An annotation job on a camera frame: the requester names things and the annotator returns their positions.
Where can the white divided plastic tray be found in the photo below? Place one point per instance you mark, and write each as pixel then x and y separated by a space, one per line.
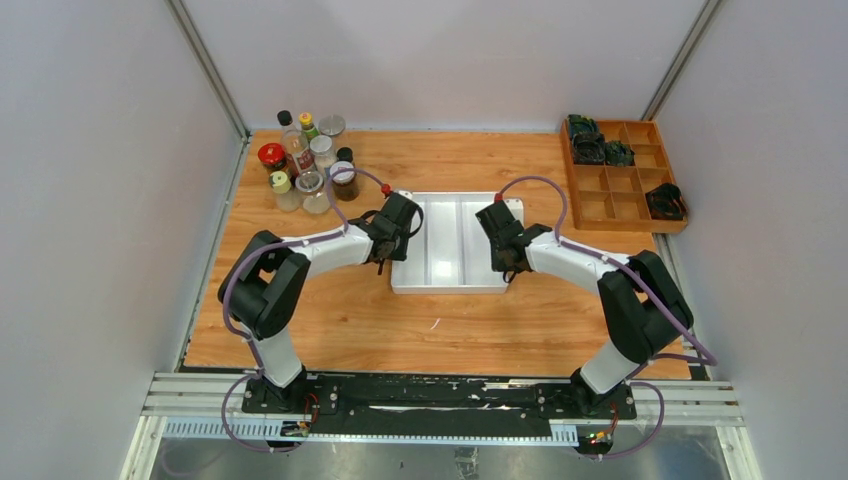
pixel 450 254

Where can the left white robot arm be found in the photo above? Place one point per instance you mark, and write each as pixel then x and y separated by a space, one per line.
pixel 260 293

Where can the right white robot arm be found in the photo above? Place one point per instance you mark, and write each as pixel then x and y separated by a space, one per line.
pixel 643 308

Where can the black-cap clear sauce bottle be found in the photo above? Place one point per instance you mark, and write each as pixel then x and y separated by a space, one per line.
pixel 295 144

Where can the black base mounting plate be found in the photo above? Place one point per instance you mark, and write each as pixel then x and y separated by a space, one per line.
pixel 436 406

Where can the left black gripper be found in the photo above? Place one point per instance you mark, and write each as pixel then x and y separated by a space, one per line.
pixel 399 252

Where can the clear lidded glass jar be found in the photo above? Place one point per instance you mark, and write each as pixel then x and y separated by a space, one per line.
pixel 311 186

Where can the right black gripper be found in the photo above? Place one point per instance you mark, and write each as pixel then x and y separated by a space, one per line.
pixel 498 263

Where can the yellow-cap green bottle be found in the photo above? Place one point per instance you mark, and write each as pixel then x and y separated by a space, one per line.
pixel 308 127

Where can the small black-cap bottle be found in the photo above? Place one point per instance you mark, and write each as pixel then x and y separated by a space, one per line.
pixel 345 154

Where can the white-lid spice shaker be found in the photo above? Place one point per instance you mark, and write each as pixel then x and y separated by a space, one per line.
pixel 324 153

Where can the brown jar white lid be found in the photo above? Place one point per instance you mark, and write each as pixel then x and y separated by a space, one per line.
pixel 344 181

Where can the yellow-cap small bottle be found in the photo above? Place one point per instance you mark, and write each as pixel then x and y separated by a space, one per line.
pixel 287 197

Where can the silver-lid glass jar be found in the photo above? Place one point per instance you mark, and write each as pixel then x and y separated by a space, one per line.
pixel 335 127

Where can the red-lid sauce jar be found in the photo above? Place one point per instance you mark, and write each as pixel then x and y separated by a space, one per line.
pixel 273 157

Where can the green cable bundle small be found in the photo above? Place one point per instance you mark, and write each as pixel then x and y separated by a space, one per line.
pixel 618 154

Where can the wooden compartment organizer box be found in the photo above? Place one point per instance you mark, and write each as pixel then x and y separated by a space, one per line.
pixel 608 198

